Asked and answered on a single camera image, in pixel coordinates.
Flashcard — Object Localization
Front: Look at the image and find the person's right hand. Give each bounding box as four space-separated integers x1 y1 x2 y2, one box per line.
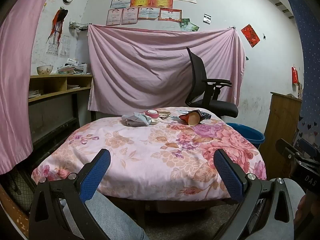
295 193 317 231

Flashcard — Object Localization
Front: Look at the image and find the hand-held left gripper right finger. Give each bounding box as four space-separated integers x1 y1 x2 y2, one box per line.
213 149 295 240

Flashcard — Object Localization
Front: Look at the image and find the pink hanging sheet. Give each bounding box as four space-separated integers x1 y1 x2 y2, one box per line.
87 24 247 113

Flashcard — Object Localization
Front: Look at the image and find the wire mesh panel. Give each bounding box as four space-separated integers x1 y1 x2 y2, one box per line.
5 170 35 213

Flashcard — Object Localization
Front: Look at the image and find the person's left leg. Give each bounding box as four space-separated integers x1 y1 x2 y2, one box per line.
61 191 150 240

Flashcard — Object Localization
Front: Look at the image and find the black office chair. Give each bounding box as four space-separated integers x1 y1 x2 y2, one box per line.
185 47 239 118

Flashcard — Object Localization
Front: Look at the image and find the group of wall certificates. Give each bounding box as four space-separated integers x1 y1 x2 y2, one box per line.
105 0 197 26

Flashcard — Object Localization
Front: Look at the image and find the floral blanket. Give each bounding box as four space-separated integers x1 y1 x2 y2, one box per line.
31 107 267 202

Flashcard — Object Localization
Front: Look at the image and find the blue plastic bucket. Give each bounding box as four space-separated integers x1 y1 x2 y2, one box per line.
226 122 265 150

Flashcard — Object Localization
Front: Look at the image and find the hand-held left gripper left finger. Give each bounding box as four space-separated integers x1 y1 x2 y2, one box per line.
28 148 111 240

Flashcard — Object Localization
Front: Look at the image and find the person's right leg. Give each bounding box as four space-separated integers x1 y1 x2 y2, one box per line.
250 177 307 240

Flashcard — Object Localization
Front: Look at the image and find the ceramic bowl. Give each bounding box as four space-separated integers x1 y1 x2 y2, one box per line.
37 65 54 75

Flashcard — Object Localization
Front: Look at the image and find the wire wall shelf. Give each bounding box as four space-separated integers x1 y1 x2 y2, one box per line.
69 22 92 32

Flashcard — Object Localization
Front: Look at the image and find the red paper wall decoration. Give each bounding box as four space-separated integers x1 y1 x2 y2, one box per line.
241 24 260 48

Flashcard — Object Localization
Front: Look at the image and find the grey cloth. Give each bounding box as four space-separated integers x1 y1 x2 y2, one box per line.
122 112 153 127

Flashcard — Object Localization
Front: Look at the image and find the wooden shelf desk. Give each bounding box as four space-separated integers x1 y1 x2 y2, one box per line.
28 74 93 143

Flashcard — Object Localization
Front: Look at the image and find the person's leg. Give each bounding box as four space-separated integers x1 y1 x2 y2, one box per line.
250 177 307 240
61 191 150 240

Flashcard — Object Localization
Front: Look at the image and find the pink curtain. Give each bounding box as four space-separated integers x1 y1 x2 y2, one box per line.
0 0 58 175

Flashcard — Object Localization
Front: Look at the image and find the red paper cup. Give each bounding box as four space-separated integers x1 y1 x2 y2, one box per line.
179 112 203 127

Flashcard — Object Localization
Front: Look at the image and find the wooden cabinet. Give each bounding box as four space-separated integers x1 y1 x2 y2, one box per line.
264 92 303 179

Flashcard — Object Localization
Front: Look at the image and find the red tassel ornament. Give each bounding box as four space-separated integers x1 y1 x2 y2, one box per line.
47 6 68 48

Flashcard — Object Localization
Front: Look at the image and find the blue dotted cloth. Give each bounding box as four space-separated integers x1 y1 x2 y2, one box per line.
285 0 320 153

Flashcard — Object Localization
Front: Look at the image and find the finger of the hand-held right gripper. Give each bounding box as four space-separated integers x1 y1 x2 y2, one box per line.
275 138 304 162
298 138 320 160

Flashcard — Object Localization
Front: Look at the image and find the wall calendar sheet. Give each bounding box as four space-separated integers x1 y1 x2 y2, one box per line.
46 35 70 57

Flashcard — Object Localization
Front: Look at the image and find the stack of books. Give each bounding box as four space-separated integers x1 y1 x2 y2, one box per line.
57 58 90 75

